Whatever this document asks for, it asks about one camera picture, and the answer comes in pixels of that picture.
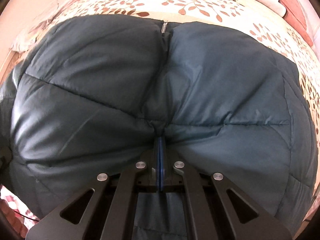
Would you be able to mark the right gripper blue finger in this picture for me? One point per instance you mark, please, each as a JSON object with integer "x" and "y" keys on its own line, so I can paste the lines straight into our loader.
{"x": 158, "y": 163}
{"x": 162, "y": 163}

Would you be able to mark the dark blue puffer jacket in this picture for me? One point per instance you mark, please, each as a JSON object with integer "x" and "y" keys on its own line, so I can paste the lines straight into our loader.
{"x": 97, "y": 90}

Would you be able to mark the beige leaf pattern blanket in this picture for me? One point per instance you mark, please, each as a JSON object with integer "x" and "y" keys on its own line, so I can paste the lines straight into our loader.
{"x": 249, "y": 16}

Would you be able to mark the plaid shirt torso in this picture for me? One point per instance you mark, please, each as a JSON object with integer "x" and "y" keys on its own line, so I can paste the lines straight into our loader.
{"x": 16, "y": 213}

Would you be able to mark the red brown folded blanket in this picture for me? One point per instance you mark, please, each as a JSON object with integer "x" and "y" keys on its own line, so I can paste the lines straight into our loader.
{"x": 294, "y": 16}

